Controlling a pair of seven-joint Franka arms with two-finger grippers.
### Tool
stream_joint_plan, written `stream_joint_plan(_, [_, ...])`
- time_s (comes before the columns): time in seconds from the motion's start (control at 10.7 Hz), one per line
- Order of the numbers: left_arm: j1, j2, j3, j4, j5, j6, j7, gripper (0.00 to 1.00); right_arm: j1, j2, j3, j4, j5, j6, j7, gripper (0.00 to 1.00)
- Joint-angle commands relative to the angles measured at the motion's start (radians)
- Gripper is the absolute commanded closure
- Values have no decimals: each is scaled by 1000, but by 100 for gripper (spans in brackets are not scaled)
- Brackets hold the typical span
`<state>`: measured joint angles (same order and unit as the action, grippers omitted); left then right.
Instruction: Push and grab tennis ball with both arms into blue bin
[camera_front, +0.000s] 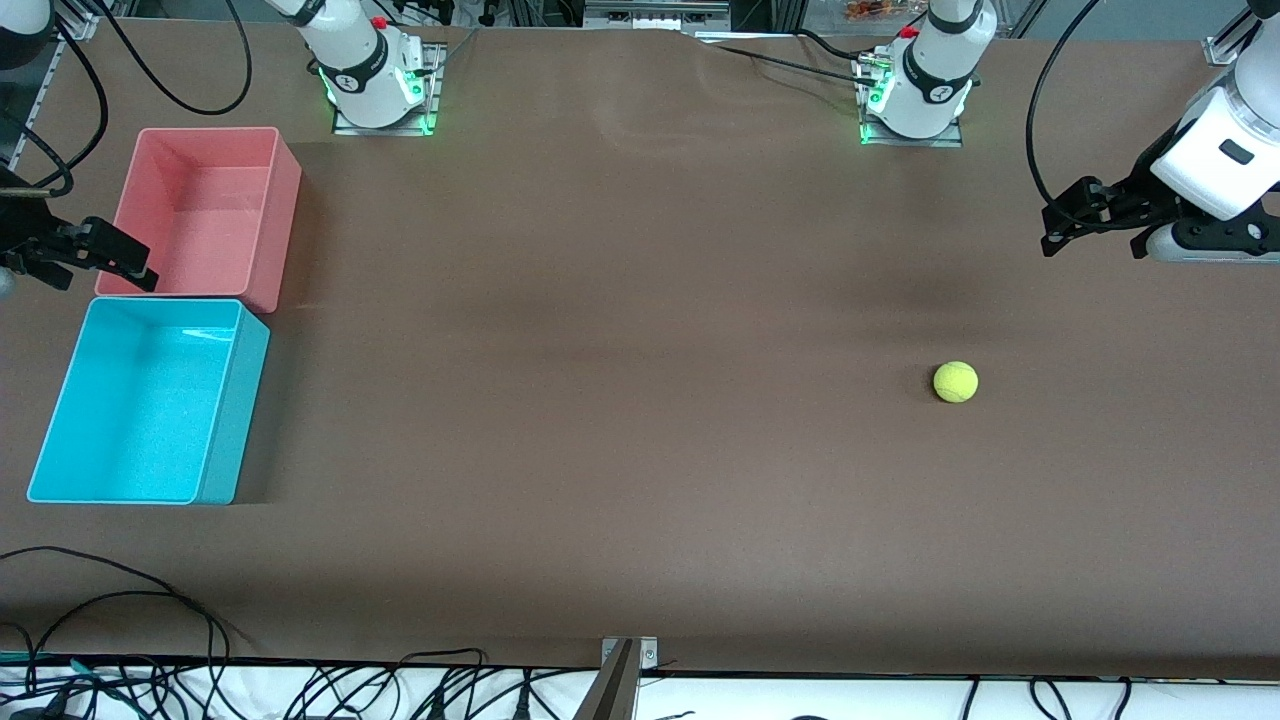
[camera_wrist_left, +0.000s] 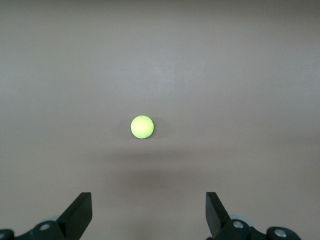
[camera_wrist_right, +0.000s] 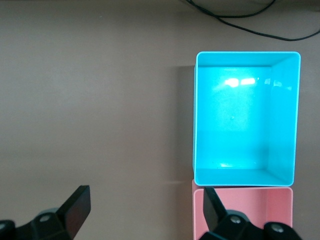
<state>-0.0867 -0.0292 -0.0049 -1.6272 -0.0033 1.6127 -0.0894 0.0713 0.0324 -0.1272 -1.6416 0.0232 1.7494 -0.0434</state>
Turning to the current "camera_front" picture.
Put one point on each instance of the grey camera mount bar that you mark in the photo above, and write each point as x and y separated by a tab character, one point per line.
612	695

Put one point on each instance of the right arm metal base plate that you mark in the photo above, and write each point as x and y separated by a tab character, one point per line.
436	110

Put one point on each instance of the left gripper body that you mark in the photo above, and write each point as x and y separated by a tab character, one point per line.
1141	187

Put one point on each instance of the blue plastic bin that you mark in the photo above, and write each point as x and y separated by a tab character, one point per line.
130	400

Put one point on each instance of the clear box with orange contents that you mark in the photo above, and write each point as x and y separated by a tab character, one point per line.
880	10

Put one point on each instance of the long grey frame rail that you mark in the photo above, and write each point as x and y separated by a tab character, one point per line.
40	90

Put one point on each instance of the pink plastic bin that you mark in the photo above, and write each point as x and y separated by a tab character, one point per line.
200	220

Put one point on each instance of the small metal bracket plate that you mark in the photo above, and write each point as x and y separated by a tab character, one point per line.
650	655

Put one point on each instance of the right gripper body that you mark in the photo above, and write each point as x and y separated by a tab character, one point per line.
22	236

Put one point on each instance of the short aluminium profile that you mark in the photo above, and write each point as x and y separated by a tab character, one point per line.
80	22
1222	48

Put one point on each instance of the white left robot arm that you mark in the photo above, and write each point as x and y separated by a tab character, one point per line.
935	80

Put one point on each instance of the silver metal device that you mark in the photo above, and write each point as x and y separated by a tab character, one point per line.
655	14

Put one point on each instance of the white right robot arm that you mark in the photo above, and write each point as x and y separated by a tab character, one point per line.
360	70

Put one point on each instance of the yellow tennis ball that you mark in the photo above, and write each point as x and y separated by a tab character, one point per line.
956	382

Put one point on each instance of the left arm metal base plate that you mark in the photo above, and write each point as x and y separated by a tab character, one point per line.
915	142

